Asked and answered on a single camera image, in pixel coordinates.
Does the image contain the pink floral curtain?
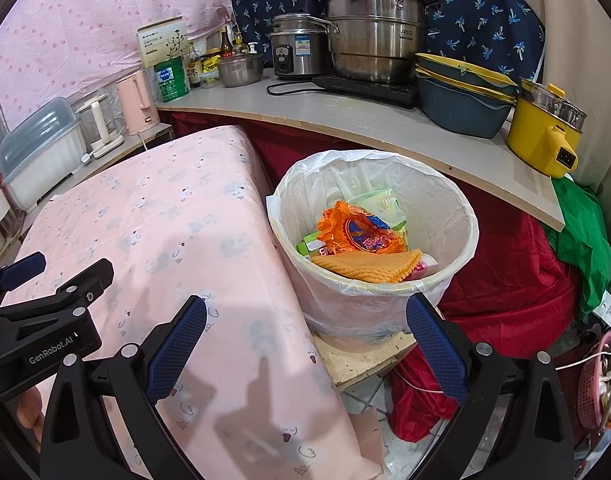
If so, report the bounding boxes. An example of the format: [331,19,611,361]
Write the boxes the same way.
[0,0,232,129]

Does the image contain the large steel steamer pot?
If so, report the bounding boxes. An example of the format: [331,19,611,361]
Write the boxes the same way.
[309,0,441,86]

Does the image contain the pink floral tablecloth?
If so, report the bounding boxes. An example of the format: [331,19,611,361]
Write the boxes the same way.
[7,126,383,479]

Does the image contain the green plastic bag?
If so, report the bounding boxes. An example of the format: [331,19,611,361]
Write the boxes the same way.
[544,177,611,321]

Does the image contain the small steel pot with lid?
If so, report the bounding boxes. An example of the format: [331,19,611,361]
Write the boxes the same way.
[217,53,263,88]

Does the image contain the person's left hand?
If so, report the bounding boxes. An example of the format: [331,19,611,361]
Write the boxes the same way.
[16,387,45,452]

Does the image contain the green tin can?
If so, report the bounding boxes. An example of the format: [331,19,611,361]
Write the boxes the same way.
[153,56,189,103]

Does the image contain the green tea carton box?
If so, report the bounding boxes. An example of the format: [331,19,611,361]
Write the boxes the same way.
[296,232,330,258]

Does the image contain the pink electric kettle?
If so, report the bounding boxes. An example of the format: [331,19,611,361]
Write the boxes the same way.
[116,70,160,136]

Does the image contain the trash bin with white liner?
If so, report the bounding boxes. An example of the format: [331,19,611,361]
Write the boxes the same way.
[266,150,479,340]

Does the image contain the white dish rack with lid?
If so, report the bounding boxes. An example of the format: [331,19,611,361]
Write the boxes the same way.
[0,96,86,212]

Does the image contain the beige cardboard box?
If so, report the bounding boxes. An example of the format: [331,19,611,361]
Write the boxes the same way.
[136,16,189,68]

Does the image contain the dark blue yellow basins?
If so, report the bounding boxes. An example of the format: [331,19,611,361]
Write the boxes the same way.
[415,53,519,139]

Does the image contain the pink plastic basket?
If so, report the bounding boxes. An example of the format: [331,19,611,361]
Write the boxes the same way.
[577,330,611,430]

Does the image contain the silver rice cooker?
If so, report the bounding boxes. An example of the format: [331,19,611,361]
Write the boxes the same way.
[270,12,331,79]

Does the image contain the pink white paper cup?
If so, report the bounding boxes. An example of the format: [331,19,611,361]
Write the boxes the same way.
[406,254,438,281]

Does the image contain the green yellow snack bag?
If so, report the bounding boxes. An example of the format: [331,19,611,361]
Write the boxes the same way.
[349,188,407,233]

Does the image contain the orange plastic bag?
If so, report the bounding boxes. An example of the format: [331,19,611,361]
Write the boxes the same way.
[317,200,407,255]

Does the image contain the black power cable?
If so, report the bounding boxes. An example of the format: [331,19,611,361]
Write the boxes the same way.
[265,80,327,98]

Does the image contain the dark sauce bottle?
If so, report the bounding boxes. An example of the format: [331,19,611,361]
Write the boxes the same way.
[220,23,235,58]

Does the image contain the white glass electric kettle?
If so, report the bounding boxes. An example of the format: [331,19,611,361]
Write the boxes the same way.
[75,93,124,159]

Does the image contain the blue patterned cloth backsplash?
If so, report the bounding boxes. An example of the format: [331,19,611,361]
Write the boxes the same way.
[232,0,545,81]

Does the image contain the black induction cooker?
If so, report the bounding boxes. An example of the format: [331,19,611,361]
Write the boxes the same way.
[312,75,420,110]

